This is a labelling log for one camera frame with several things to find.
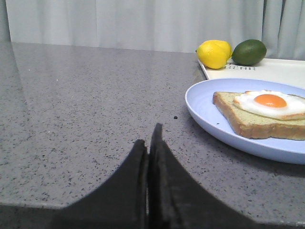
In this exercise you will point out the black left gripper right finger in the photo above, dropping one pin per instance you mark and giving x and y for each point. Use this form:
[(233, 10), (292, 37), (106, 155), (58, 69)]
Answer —
[(177, 201)]

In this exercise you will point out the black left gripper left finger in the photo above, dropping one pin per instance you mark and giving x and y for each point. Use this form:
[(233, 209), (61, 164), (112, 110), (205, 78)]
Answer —
[(119, 203)]

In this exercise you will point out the light blue round plate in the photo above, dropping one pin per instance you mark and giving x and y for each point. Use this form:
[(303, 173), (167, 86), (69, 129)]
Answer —
[(199, 100)]

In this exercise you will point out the bread slice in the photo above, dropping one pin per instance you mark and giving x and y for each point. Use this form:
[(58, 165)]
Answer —
[(254, 126)]

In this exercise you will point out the white bear tray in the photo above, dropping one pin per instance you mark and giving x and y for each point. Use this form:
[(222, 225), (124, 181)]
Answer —
[(291, 72)]

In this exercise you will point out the fried egg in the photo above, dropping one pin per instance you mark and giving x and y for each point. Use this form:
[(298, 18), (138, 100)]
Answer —
[(272, 104)]

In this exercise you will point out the front yellow lemon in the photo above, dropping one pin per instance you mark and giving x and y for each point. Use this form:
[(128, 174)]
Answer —
[(211, 55)]

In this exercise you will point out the yellow lemon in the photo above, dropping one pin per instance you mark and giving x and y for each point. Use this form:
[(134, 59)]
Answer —
[(227, 48), (211, 55)]

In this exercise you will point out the rear yellow lemon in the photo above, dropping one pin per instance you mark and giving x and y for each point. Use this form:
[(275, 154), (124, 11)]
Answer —
[(227, 48)]

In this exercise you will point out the green lime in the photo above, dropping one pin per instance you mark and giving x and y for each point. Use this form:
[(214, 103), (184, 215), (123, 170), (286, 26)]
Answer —
[(249, 52)]

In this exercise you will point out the white curtain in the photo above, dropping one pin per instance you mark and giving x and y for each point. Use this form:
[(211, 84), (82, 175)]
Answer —
[(159, 25)]

